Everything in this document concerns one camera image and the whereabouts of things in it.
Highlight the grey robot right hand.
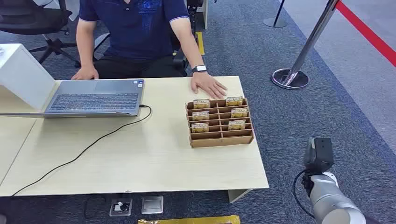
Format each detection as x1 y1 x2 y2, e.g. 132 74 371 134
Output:
304 137 335 175

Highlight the gold patterned hotel card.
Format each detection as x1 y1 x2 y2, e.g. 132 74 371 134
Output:
193 98 211 109
225 97 244 107
231 108 249 119
192 111 210 121
228 119 246 131
191 123 210 133

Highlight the brown wooden card holder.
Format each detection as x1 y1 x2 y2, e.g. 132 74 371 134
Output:
185 97 255 148

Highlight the person's left hand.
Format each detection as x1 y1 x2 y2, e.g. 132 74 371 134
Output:
190 72 228 100

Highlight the person's hand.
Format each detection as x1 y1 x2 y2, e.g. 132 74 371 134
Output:
190 72 228 100
71 66 99 80

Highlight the person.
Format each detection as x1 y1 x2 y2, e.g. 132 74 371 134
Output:
71 0 228 100

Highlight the person's right hand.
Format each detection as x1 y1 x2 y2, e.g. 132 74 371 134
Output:
71 66 99 80

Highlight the beige table leg panel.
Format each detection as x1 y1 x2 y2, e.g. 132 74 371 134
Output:
228 189 253 204

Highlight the red barrier belt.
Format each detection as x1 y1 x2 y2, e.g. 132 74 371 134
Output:
335 0 396 68

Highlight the yellow board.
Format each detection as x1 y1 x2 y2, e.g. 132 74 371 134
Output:
138 215 241 224

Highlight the yellow floor tape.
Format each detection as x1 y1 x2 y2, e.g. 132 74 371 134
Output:
195 31 205 56

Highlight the closed floor socket cover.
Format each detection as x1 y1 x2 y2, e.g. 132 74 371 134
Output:
141 196 164 215

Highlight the white cabinet panel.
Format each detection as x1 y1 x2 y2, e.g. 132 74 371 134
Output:
198 0 209 30

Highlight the open floor socket box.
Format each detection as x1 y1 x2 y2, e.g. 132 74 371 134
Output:
109 198 133 217

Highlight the grey open laptop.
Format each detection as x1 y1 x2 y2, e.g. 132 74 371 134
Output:
0 79 145 119

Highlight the white box stand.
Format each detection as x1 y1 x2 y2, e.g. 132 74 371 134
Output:
0 43 57 111

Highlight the black empty office chair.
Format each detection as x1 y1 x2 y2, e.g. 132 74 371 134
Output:
0 0 82 68

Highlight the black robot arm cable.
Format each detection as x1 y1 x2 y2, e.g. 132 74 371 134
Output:
292 169 316 219

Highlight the silver stanchion post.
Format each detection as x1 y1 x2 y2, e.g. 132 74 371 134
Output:
271 0 339 90

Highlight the dark stanchion post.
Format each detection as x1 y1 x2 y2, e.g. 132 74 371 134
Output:
263 0 288 28

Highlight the black laptop power cable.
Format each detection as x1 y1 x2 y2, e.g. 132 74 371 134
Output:
11 104 153 197

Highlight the black floor socket cable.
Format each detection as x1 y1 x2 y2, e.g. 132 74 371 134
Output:
84 195 107 219

